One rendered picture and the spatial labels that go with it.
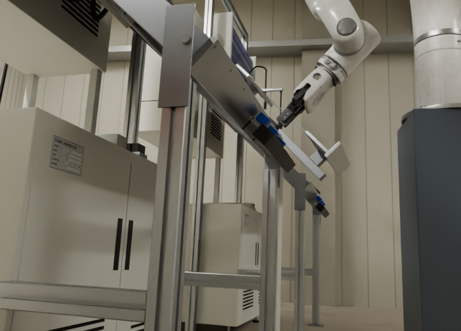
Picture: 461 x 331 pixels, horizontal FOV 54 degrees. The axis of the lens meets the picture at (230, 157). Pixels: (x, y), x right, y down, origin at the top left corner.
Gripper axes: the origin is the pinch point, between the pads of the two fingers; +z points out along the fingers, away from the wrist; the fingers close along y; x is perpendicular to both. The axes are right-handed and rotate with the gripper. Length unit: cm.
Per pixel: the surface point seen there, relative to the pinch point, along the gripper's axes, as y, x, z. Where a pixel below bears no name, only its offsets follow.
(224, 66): -38.9, 2.4, 4.9
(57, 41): -4, 70, 29
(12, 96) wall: 245, 313, 138
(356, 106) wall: 305, 61, -88
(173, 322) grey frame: -52, -26, 37
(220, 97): -31.5, 2.4, 9.2
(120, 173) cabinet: -18.6, 14.2, 37.9
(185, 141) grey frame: -52, -9, 19
